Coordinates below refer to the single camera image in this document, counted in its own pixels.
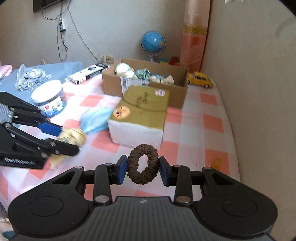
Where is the black wall television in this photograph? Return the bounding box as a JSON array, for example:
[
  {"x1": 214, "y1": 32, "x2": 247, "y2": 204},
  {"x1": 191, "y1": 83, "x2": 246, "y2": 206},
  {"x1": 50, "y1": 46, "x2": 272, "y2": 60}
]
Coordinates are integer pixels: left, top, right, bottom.
[{"x1": 33, "y1": 0, "x2": 62, "y2": 13}]

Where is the yellow fabric scrunchie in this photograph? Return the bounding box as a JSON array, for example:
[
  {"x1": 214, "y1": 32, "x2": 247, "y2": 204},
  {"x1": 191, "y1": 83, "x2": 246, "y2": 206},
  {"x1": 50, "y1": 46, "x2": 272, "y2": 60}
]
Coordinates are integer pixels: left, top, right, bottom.
[{"x1": 49, "y1": 128, "x2": 86, "y2": 169}]

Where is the yellow toy car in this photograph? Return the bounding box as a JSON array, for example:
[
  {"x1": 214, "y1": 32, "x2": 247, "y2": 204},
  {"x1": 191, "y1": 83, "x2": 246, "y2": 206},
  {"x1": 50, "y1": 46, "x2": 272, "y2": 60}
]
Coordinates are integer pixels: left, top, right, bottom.
[{"x1": 187, "y1": 71, "x2": 213, "y2": 89}]

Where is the white wall socket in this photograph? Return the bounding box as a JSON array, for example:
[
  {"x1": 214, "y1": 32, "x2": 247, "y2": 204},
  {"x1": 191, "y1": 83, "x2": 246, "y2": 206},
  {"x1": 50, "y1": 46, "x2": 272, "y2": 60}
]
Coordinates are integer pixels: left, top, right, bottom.
[{"x1": 99, "y1": 54, "x2": 114, "y2": 64}]

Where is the blue floral sachet pouch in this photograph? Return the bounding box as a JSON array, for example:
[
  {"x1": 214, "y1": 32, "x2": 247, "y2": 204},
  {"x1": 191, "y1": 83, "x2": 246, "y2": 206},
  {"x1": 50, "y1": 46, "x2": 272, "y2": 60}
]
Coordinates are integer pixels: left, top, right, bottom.
[{"x1": 134, "y1": 68, "x2": 151, "y2": 81}]

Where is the gold tissue pack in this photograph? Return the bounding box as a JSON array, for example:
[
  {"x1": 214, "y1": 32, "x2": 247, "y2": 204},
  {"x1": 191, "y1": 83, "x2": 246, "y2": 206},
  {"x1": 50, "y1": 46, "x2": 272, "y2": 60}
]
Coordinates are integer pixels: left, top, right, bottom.
[{"x1": 107, "y1": 85, "x2": 170, "y2": 149}]

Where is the blue face mask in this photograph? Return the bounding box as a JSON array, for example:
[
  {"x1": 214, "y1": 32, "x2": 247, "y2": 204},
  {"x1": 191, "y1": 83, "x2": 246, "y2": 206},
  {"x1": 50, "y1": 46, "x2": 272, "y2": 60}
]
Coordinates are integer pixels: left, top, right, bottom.
[{"x1": 80, "y1": 107, "x2": 113, "y2": 135}]

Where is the black white pen box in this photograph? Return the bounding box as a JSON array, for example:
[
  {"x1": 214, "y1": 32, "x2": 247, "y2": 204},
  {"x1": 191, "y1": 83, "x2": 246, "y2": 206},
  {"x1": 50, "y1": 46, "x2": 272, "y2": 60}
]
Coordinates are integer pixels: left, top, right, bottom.
[{"x1": 68, "y1": 63, "x2": 108, "y2": 85}]

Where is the pink patterned curtain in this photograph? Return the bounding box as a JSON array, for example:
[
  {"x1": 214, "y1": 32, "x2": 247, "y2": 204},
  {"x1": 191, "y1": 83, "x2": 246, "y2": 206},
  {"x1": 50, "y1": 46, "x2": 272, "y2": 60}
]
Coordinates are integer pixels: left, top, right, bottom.
[{"x1": 180, "y1": 0, "x2": 211, "y2": 72}]

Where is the white lid plastic jar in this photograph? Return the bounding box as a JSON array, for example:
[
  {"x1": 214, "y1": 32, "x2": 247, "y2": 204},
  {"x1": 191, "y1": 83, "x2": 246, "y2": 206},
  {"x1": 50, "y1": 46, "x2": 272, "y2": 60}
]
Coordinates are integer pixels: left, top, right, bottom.
[{"x1": 31, "y1": 80, "x2": 67, "y2": 118}]

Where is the colourful pop toy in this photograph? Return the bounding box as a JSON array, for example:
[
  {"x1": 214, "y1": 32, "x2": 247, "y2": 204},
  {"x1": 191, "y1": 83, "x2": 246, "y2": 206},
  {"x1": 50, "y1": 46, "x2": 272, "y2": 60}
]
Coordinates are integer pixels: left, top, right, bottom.
[{"x1": 159, "y1": 56, "x2": 180, "y2": 66}]

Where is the checkered pink white tablecloth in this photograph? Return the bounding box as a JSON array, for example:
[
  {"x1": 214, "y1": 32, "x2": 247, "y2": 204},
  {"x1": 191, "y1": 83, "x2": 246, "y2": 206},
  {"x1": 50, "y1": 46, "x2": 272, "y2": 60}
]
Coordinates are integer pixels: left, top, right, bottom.
[{"x1": 1, "y1": 76, "x2": 240, "y2": 207}]

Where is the brown cardboard box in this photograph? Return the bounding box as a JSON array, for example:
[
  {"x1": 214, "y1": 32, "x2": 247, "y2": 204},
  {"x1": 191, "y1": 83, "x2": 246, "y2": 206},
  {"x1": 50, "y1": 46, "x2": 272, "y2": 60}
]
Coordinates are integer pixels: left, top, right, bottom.
[{"x1": 102, "y1": 59, "x2": 188, "y2": 109}]

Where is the small orange stopper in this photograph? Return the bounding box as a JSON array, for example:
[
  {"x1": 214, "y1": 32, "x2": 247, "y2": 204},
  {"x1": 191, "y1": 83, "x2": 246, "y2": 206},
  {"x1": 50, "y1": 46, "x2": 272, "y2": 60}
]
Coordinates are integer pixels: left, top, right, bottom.
[{"x1": 211, "y1": 158, "x2": 222, "y2": 171}]

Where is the yellow floral fabric piece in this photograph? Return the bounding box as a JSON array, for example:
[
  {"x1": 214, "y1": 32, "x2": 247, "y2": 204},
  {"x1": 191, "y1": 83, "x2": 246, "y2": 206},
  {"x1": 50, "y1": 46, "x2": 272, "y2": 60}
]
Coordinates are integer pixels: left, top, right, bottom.
[{"x1": 149, "y1": 75, "x2": 175, "y2": 86}]

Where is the blue cream round toy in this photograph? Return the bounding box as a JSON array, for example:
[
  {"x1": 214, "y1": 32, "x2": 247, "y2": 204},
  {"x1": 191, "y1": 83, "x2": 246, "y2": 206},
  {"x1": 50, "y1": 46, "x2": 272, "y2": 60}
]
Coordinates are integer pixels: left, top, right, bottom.
[{"x1": 114, "y1": 62, "x2": 134, "y2": 77}]

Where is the brown hair scrunchie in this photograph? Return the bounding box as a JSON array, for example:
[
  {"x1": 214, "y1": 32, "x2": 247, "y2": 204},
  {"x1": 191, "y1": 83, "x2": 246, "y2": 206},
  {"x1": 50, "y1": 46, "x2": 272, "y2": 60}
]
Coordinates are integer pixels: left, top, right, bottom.
[{"x1": 127, "y1": 144, "x2": 159, "y2": 185}]

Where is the white power strip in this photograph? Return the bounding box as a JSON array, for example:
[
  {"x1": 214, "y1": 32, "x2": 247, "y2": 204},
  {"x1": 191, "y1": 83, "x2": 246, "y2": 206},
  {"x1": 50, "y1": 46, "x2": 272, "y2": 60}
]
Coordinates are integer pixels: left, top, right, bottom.
[{"x1": 59, "y1": 17, "x2": 66, "y2": 33}]

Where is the white blue crumpled cloth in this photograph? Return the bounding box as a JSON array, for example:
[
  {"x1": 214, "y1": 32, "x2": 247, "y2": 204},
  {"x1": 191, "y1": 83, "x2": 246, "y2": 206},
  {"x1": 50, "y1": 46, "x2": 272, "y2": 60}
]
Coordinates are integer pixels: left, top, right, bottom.
[{"x1": 15, "y1": 64, "x2": 53, "y2": 91}]

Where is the blue desk globe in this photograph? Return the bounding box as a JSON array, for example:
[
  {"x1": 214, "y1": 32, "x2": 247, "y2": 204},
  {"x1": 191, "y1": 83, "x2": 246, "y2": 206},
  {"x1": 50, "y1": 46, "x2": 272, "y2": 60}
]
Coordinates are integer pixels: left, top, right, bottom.
[{"x1": 140, "y1": 31, "x2": 166, "y2": 62}]

